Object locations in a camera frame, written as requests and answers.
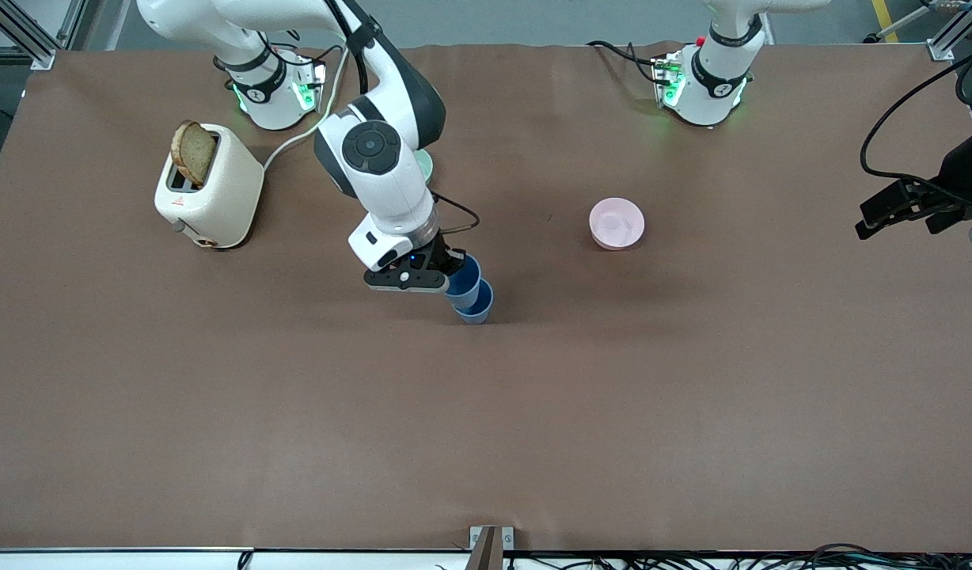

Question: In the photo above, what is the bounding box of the blue plastic cup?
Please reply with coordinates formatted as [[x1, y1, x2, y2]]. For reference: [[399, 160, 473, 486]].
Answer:
[[453, 281, 495, 325], [445, 253, 484, 311]]

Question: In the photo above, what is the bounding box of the grey metal rod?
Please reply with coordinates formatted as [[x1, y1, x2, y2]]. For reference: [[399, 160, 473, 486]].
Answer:
[[864, 4, 930, 44]]

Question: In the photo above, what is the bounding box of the cream toaster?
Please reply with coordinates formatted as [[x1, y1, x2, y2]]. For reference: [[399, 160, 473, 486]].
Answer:
[[154, 123, 265, 250]]

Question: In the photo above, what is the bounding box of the pink bowl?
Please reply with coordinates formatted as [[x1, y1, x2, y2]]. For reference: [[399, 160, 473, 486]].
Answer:
[[589, 198, 646, 251]]

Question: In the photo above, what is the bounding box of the brown table cover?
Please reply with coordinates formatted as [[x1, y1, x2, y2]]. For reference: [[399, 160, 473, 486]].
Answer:
[[0, 44, 972, 553]]

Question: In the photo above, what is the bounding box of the brown bread slice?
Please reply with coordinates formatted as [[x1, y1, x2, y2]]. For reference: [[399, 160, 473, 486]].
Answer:
[[171, 120, 218, 188]]

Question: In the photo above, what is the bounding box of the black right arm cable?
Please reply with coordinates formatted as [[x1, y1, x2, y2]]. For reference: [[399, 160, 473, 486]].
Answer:
[[328, 0, 481, 234]]

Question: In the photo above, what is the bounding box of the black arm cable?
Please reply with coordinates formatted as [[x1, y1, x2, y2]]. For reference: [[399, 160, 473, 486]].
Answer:
[[328, 0, 481, 234], [860, 47, 972, 207]]

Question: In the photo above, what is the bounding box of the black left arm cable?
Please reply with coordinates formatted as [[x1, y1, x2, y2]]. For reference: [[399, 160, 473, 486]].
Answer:
[[860, 47, 972, 207]]

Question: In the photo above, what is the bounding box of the aluminium frame profile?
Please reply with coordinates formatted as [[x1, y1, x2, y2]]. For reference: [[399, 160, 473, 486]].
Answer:
[[925, 0, 972, 63], [0, 0, 87, 72]]

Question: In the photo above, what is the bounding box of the white toaster power cable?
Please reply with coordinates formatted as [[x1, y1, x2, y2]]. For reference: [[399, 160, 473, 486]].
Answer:
[[262, 44, 352, 172]]

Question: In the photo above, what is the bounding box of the grey metal bracket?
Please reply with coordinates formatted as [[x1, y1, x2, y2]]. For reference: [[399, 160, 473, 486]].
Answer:
[[469, 526, 515, 570]]

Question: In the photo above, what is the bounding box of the brown upright post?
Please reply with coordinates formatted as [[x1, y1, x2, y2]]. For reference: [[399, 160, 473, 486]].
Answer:
[[464, 529, 496, 570]]

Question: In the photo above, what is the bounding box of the black cable bundle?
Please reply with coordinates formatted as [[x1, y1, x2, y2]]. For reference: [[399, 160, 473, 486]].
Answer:
[[502, 542, 972, 570]]

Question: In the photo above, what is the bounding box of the white table edge rail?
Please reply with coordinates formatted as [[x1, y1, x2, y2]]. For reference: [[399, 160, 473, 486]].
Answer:
[[0, 546, 972, 570]]

